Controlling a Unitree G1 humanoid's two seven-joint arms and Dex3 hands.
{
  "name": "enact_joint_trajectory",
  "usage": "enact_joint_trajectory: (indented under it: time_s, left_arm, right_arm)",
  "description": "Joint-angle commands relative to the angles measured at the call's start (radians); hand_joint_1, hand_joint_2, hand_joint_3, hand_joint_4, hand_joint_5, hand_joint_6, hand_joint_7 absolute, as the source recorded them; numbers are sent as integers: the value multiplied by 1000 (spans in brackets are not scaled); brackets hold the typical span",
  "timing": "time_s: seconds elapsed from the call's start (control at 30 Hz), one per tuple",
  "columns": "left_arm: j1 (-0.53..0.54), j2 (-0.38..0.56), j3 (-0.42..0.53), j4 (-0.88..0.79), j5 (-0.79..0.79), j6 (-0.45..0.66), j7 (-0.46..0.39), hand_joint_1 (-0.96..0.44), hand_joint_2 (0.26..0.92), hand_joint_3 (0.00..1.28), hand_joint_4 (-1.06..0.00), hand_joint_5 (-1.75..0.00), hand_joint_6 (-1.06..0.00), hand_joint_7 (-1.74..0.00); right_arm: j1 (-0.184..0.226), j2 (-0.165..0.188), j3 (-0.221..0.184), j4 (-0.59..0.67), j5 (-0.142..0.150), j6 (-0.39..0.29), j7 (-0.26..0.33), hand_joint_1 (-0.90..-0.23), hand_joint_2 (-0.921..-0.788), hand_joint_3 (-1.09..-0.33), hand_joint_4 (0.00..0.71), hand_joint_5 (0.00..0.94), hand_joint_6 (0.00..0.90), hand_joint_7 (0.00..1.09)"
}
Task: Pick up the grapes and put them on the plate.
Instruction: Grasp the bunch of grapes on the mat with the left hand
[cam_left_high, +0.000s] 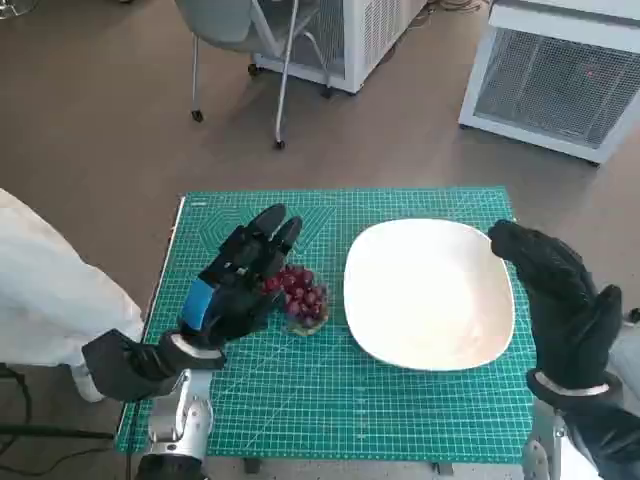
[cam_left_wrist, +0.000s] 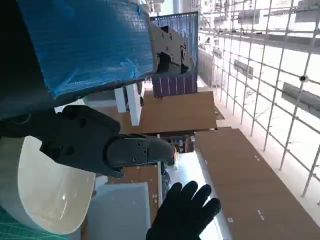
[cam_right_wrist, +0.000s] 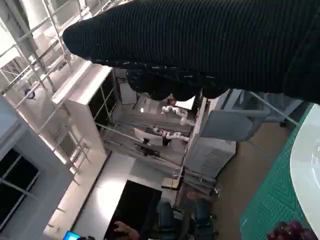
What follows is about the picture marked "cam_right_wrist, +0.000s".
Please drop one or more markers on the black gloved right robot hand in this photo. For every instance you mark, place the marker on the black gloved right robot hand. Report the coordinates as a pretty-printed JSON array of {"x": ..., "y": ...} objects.
[{"x": 200, "y": 45}]

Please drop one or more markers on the purple toy grape bunch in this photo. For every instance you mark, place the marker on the purple toy grape bunch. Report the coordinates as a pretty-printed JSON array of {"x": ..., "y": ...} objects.
[{"x": 287, "y": 232}]

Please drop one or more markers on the white square plate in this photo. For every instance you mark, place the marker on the white square plate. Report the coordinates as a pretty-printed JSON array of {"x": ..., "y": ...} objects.
[{"x": 305, "y": 162}]

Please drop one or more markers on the grey chair with metal legs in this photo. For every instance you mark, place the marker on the grey chair with metal legs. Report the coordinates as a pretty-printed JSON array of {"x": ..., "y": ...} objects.
[{"x": 225, "y": 125}]

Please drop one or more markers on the white cabinet on wheels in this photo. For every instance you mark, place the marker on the white cabinet on wheels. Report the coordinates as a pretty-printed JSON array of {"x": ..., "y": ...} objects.
[{"x": 212, "y": 155}]

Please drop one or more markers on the white shelving unit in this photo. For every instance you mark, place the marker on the white shelving unit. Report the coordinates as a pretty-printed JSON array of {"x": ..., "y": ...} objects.
[{"x": 82, "y": 112}]

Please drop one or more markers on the teal office chair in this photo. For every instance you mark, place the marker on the teal office chair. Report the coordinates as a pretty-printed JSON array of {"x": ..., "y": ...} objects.
[
  {"x": 165, "y": 215},
  {"x": 202, "y": 212}
]

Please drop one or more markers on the green cutting mat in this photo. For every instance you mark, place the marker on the green cutting mat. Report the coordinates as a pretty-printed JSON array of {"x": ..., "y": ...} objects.
[{"x": 270, "y": 200}]

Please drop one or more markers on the person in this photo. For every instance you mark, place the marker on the person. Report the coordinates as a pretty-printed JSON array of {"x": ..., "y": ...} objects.
[{"x": 126, "y": 231}]

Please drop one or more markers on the blue lit device screen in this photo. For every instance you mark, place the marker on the blue lit device screen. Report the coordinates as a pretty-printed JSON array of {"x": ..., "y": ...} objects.
[{"x": 72, "y": 236}]

